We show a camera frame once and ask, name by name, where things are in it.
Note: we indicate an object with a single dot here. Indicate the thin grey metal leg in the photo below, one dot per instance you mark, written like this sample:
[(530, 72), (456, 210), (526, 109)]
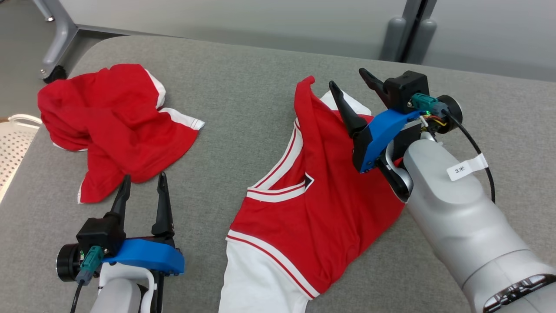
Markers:
[(43, 9)]

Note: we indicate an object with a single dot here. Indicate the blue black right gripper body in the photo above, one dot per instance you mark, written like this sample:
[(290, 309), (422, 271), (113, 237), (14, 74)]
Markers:
[(378, 134)]

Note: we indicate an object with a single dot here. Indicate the white perforated laundry basket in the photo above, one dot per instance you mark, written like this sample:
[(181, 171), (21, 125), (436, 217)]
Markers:
[(13, 152)]

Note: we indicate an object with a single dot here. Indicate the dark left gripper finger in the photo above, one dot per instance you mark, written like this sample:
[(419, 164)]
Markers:
[(163, 213), (121, 198)]

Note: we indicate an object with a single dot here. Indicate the red shorts with white trim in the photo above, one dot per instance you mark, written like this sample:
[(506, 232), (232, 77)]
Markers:
[(113, 126)]

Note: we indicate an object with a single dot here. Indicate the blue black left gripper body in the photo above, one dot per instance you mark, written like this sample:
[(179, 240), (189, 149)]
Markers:
[(147, 254)]

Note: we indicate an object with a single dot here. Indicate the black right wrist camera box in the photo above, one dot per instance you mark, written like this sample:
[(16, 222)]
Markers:
[(406, 89)]

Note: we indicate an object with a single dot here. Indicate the red white basketball jersey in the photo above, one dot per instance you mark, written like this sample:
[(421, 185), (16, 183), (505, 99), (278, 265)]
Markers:
[(321, 208)]

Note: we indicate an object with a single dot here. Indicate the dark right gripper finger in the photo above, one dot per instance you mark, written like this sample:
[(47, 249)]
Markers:
[(349, 115), (374, 82)]

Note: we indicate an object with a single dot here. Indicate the grey cylindrical post foot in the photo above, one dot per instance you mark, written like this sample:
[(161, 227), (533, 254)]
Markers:
[(422, 43), (392, 39)]

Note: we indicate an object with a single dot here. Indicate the grey metal table leg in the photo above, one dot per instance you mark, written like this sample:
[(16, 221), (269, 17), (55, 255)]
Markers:
[(61, 34)]

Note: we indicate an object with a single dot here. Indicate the grey partition post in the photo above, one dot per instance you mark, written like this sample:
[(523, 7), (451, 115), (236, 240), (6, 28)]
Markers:
[(412, 26)]

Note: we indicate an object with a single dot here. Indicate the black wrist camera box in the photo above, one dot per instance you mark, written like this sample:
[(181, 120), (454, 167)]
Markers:
[(102, 232), (406, 89)]

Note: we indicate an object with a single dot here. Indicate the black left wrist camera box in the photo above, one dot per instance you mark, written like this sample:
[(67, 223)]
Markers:
[(102, 232)]

